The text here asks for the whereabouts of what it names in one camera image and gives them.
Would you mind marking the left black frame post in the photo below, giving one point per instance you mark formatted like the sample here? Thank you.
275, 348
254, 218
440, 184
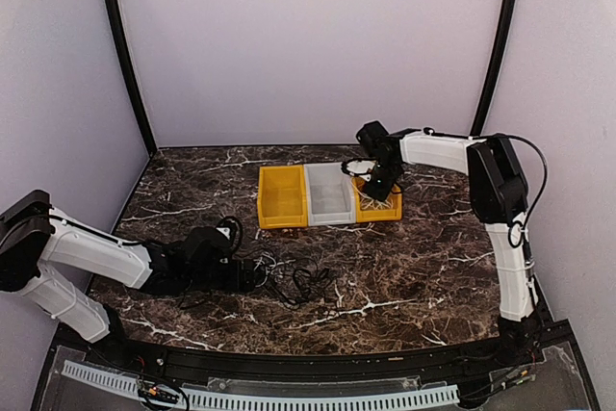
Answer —
129, 75

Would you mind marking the white slotted cable duct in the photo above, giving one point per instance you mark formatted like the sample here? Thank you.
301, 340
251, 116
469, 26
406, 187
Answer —
236, 394

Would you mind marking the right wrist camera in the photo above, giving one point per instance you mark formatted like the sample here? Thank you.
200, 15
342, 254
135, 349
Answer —
358, 168

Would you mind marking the black frame post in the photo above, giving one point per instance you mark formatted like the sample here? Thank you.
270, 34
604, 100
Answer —
129, 75
507, 8

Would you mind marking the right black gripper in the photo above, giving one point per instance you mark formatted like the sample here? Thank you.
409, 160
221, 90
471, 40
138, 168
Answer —
380, 193

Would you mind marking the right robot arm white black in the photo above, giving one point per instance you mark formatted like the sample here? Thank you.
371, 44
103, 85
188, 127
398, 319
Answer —
498, 194

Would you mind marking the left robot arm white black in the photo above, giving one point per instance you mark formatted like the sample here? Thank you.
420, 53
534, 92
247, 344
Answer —
36, 237

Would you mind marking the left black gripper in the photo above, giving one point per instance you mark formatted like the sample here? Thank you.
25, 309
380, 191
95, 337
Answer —
247, 284

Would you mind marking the right black frame post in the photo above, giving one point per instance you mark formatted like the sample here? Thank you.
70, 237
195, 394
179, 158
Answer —
507, 8

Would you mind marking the yellow bin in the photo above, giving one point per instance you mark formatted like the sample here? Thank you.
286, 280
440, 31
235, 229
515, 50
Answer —
282, 197
370, 210

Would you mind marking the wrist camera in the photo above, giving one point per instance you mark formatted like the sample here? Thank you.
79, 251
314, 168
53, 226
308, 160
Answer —
232, 228
358, 168

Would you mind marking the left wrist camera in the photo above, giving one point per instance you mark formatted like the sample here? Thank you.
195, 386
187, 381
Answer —
232, 228

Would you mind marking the white translucent bin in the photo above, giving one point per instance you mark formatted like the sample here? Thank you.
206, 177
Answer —
330, 196

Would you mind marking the black front rail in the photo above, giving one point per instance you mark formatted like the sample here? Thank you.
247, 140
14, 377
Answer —
465, 362

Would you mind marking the yellow bin front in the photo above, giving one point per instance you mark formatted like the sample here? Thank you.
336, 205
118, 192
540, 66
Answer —
370, 210

